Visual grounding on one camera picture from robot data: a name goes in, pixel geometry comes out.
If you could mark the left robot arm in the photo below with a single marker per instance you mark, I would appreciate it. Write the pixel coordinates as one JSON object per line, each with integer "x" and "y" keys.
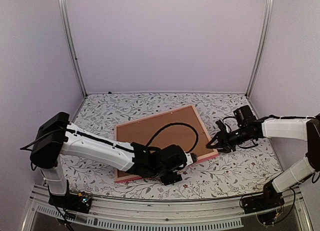
{"x": 58, "y": 136}

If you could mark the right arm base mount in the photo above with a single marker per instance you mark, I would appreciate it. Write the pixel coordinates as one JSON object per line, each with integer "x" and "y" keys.
{"x": 257, "y": 203}

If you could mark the pink wooden picture frame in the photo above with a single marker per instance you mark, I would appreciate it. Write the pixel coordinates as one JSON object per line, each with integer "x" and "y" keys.
{"x": 200, "y": 121}

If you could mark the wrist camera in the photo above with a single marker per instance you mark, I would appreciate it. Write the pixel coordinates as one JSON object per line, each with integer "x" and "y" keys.
{"x": 244, "y": 116}
{"x": 173, "y": 157}

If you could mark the right aluminium corner post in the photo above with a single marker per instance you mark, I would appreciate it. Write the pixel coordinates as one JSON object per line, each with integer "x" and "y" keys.
{"x": 267, "y": 16}

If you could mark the brown fibreboard backing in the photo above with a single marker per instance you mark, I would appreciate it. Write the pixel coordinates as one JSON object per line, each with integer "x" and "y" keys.
{"x": 150, "y": 131}

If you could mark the left aluminium corner post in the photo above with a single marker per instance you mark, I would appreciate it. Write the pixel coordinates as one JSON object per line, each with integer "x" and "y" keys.
{"x": 71, "y": 46}

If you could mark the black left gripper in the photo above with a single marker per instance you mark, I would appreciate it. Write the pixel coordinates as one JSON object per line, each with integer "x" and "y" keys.
{"x": 172, "y": 179}

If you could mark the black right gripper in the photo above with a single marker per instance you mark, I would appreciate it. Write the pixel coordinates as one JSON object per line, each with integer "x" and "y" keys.
{"x": 222, "y": 139}

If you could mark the aluminium corner post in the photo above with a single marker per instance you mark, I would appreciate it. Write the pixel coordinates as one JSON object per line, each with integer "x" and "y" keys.
{"x": 71, "y": 46}
{"x": 267, "y": 16}

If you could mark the aluminium front rail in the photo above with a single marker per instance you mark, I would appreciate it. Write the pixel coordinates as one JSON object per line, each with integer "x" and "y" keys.
{"x": 292, "y": 216}

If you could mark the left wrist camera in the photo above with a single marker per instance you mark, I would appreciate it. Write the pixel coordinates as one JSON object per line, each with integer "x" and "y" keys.
{"x": 173, "y": 157}

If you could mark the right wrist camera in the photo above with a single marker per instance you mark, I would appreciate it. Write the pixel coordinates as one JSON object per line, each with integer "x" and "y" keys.
{"x": 244, "y": 116}

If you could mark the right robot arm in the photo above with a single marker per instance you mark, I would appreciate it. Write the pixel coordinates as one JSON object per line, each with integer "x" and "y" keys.
{"x": 298, "y": 135}

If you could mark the perforated metal strip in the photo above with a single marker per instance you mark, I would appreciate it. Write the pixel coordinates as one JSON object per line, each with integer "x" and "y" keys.
{"x": 143, "y": 215}

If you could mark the floral patterned table cover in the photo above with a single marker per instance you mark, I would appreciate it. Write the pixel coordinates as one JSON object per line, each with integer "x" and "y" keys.
{"x": 237, "y": 173}

